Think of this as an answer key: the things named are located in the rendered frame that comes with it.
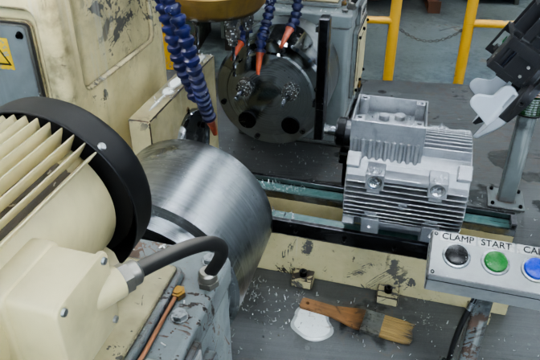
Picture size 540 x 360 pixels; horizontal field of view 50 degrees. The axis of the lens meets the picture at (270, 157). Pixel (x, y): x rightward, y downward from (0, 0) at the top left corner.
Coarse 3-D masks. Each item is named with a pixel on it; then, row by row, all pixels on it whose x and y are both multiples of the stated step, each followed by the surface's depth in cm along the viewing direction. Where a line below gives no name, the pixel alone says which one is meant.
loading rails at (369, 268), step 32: (288, 192) 116; (320, 192) 116; (288, 224) 107; (320, 224) 106; (480, 224) 108; (512, 224) 106; (288, 256) 111; (320, 256) 109; (352, 256) 107; (384, 256) 105; (416, 256) 103; (384, 288) 106; (416, 288) 106
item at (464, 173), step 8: (352, 152) 96; (360, 152) 96; (352, 160) 96; (360, 160) 96; (464, 168) 92; (472, 168) 92; (456, 176) 94; (464, 176) 92; (344, 216) 102; (352, 216) 102; (352, 224) 103; (456, 232) 98
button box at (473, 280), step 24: (432, 240) 80; (456, 240) 79; (480, 240) 79; (432, 264) 78; (480, 264) 77; (432, 288) 80; (456, 288) 78; (480, 288) 76; (504, 288) 75; (528, 288) 74
